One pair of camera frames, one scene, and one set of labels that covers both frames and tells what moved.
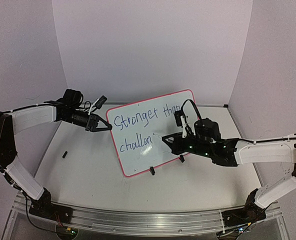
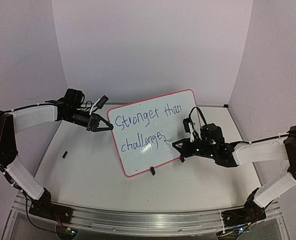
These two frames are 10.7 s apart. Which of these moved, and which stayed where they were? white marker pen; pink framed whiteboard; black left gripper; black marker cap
Moved: white marker pen
Stayed: pink framed whiteboard; black marker cap; black left gripper
